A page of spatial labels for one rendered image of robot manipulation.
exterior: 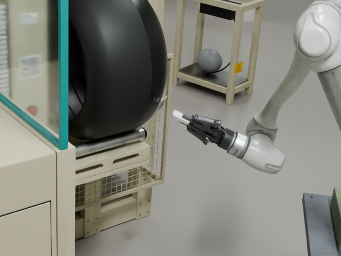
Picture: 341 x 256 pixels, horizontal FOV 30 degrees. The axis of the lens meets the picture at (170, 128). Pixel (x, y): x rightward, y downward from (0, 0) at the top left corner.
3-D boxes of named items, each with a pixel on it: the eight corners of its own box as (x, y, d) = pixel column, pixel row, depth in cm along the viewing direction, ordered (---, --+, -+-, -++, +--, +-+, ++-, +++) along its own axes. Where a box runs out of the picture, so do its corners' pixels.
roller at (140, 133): (58, 151, 224) (63, 162, 223) (62, 146, 220) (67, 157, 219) (139, 130, 244) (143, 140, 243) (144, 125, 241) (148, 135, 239)
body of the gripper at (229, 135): (234, 141, 226) (210, 130, 225) (224, 155, 232) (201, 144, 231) (237, 127, 231) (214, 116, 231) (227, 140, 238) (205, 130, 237)
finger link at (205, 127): (215, 137, 230) (217, 135, 229) (189, 123, 228) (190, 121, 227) (217, 130, 232) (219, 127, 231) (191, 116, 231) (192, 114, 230)
